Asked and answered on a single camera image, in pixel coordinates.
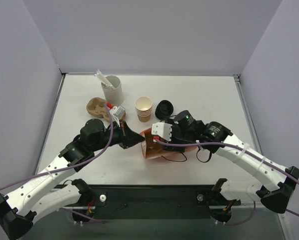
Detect stack of black cup lids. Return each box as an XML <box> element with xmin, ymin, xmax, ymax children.
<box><xmin>155</xmin><ymin>100</ymin><xmax>174</xmax><ymax>120</ymax></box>

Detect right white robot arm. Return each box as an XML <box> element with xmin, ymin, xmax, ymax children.
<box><xmin>151</xmin><ymin>110</ymin><xmax>299</xmax><ymax>214</ymax></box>

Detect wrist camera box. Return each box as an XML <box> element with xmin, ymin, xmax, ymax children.
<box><xmin>106</xmin><ymin>102</ymin><xmax>126</xmax><ymax>125</ymax></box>
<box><xmin>151</xmin><ymin>122</ymin><xmax>173</xmax><ymax>142</ymax></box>

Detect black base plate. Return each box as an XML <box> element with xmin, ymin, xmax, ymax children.
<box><xmin>71</xmin><ymin>184</ymin><xmax>242</xmax><ymax>223</ymax></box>

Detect stack of brown paper cups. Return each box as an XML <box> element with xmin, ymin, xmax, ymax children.
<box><xmin>135</xmin><ymin>96</ymin><xmax>153</xmax><ymax>123</ymax></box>

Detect orange paper takeout bag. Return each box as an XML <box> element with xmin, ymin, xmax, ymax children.
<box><xmin>140</xmin><ymin>128</ymin><xmax>196</xmax><ymax>163</ymax></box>

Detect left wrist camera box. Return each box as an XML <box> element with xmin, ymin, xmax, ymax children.
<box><xmin>106</xmin><ymin>102</ymin><xmax>126</xmax><ymax>125</ymax></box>

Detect white wrapped stirrers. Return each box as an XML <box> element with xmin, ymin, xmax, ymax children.
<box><xmin>94</xmin><ymin>69</ymin><xmax>115</xmax><ymax>90</ymax></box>

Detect brown pulp cup carrier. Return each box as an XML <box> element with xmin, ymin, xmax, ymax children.
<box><xmin>146</xmin><ymin>142</ymin><xmax>163</xmax><ymax>154</ymax></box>
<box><xmin>86</xmin><ymin>97</ymin><xmax>127</xmax><ymax>122</ymax></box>

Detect white cylindrical holder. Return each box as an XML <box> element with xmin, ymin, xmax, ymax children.
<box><xmin>101</xmin><ymin>75</ymin><xmax>124</xmax><ymax>106</ymax></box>

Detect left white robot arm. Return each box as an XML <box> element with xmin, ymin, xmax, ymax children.
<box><xmin>0</xmin><ymin>119</ymin><xmax>145</xmax><ymax>240</ymax></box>

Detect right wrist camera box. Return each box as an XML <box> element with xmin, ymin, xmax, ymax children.
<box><xmin>151</xmin><ymin>122</ymin><xmax>173</xmax><ymax>142</ymax></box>

